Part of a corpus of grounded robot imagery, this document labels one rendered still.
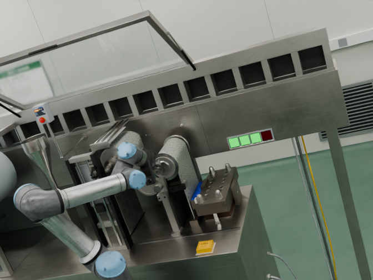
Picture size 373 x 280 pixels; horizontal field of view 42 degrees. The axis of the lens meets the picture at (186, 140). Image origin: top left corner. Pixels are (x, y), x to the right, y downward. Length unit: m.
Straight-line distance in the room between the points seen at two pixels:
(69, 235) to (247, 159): 3.42
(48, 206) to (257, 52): 1.27
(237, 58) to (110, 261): 1.18
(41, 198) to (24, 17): 3.89
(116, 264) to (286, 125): 1.15
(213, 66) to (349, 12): 2.48
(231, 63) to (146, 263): 1.08
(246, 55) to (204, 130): 0.47
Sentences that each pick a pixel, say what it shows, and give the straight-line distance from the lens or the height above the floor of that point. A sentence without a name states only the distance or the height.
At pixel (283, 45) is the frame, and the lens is 2.47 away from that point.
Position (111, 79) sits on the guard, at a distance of 2.71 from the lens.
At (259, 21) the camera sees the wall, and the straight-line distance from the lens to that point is 4.82.
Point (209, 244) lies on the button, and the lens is 2.29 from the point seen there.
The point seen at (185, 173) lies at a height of 1.16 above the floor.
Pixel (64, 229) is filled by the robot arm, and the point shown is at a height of 1.30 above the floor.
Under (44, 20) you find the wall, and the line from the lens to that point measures 5.49.
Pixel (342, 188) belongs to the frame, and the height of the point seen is 0.72.
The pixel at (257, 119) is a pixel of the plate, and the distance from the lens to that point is 2.58.
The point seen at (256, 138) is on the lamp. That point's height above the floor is 1.18.
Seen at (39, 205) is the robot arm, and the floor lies 1.47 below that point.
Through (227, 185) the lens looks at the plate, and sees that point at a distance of 2.53.
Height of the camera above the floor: 2.05
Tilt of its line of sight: 17 degrees down
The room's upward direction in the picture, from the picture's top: 19 degrees counter-clockwise
